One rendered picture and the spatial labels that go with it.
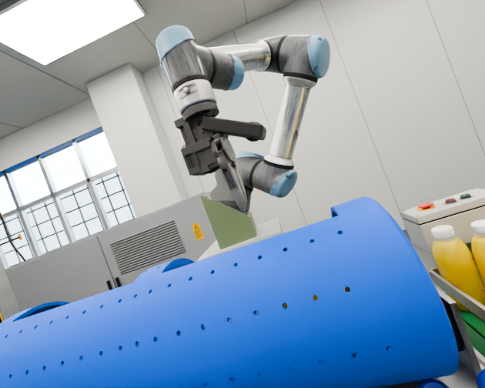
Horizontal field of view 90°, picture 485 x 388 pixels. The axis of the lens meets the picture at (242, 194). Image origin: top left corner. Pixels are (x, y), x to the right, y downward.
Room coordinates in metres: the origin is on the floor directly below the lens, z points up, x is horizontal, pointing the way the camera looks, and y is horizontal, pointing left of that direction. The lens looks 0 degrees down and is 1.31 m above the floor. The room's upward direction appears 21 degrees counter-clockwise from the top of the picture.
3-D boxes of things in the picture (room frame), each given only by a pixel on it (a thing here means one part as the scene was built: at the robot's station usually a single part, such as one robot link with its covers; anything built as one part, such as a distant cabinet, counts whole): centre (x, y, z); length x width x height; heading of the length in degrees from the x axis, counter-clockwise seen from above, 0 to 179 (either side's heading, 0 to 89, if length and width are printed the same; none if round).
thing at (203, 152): (0.47, 0.03, 1.43); 0.09 x 0.08 x 0.12; 78
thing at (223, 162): (0.45, 0.01, 1.37); 0.05 x 0.02 x 0.09; 168
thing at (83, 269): (2.45, 1.34, 0.72); 2.15 x 0.54 x 1.45; 83
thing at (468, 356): (0.41, -0.24, 0.99); 0.10 x 0.02 x 0.12; 167
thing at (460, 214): (0.65, -0.50, 1.05); 0.20 x 0.10 x 0.10; 77
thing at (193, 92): (0.47, 0.02, 1.51); 0.08 x 0.08 x 0.05
